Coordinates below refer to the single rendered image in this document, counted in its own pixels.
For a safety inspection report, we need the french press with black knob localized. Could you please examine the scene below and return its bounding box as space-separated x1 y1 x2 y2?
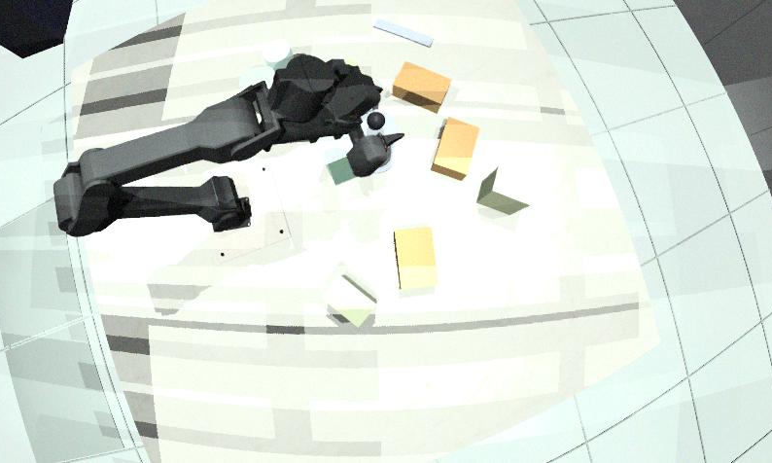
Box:
361 104 398 174

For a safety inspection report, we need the tan rectangular block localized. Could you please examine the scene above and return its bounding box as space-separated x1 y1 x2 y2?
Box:
392 61 451 114
394 227 439 289
431 117 479 182

